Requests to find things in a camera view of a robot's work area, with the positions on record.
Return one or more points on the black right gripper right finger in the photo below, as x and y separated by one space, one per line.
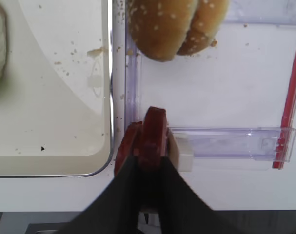
181 211

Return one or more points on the rear sesame bun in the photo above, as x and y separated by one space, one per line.
204 26

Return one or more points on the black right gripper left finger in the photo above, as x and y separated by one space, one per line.
115 211

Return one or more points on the white foam stopper right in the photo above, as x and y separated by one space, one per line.
180 151

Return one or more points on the lower right clear holder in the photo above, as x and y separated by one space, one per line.
263 143

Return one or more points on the front sesame bun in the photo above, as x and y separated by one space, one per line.
159 27

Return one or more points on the sesame bun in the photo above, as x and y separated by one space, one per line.
204 26
159 27

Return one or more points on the right red strip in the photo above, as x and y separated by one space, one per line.
290 97

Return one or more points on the round sausage slice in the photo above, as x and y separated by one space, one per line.
153 139

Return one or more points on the stack of sausage slices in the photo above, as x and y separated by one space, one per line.
128 143

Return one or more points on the cream metal tray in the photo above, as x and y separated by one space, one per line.
56 107

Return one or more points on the upper right clear holder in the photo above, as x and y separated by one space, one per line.
277 12

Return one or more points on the clear holder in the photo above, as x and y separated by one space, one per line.
277 12
263 143

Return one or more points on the right long clear divider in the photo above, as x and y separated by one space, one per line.
132 81

